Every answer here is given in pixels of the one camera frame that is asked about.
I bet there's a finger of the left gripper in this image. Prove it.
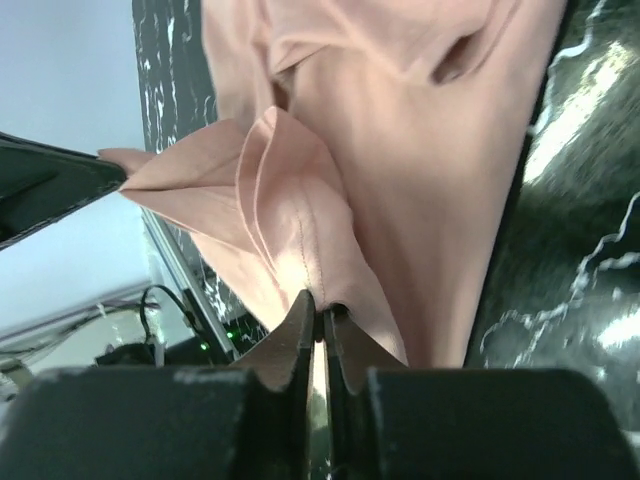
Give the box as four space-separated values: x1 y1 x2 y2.
1 133 126 249

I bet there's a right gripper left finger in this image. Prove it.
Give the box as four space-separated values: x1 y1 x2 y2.
1 291 315 479

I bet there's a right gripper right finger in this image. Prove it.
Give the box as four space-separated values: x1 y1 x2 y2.
322 306 630 479

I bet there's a pink t shirt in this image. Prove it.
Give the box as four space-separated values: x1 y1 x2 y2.
100 1 566 368

